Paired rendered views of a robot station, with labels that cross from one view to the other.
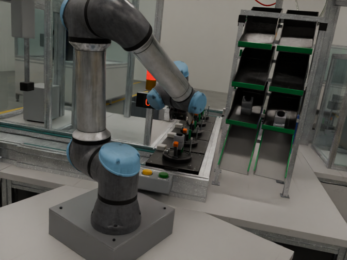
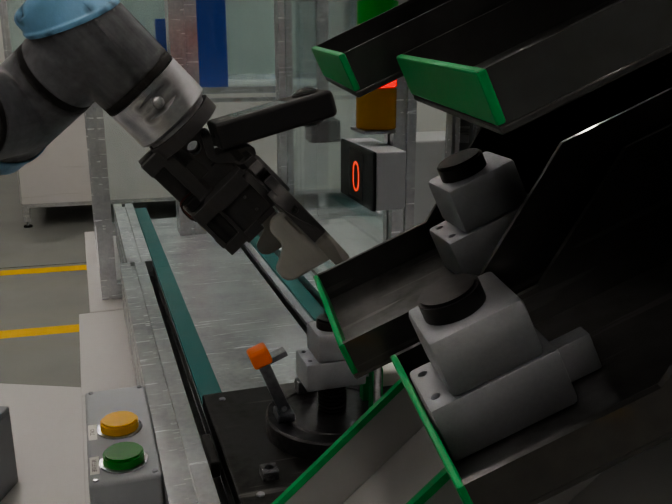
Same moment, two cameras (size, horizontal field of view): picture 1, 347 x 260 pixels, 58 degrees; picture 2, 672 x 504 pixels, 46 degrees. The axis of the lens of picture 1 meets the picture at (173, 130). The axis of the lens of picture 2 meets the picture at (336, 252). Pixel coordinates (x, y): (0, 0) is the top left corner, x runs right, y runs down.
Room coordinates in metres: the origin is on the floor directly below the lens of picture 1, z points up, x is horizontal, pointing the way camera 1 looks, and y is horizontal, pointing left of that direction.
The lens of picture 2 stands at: (1.07, -0.71, 1.38)
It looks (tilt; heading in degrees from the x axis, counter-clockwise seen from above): 16 degrees down; 63
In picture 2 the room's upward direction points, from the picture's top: straight up
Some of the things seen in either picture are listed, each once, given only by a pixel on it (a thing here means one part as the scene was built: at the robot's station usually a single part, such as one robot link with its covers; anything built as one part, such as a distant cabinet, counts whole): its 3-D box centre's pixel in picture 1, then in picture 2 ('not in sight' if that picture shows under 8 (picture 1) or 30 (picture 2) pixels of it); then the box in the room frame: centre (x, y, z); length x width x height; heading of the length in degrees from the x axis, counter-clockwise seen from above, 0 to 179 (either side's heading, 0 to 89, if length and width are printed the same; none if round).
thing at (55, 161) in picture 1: (109, 170); (162, 385); (1.31, 0.27, 0.91); 0.89 x 0.06 x 0.11; 81
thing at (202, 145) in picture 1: (186, 135); not in sight; (1.66, -0.07, 1.01); 0.24 x 0.24 x 0.13; 81
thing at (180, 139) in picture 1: (179, 139); (340, 347); (1.42, -0.03, 1.06); 0.08 x 0.04 x 0.07; 170
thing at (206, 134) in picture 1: (192, 126); not in sight; (1.91, -0.11, 1.01); 0.24 x 0.24 x 0.13; 81
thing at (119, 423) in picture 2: (147, 173); (119, 427); (1.21, 0.09, 0.96); 0.04 x 0.04 x 0.02
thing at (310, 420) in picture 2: (176, 156); (331, 418); (1.41, -0.03, 0.98); 0.14 x 0.14 x 0.02
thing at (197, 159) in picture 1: (176, 160); (331, 434); (1.41, -0.03, 0.96); 0.24 x 0.24 x 0.02; 81
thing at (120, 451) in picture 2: (163, 176); (123, 459); (1.20, 0.02, 0.96); 0.04 x 0.04 x 0.02
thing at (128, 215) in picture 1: (116, 206); not in sight; (0.85, 0.14, 1.00); 0.15 x 0.15 x 0.10
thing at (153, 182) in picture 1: (146, 179); (121, 452); (1.21, 0.09, 0.93); 0.21 x 0.07 x 0.06; 81
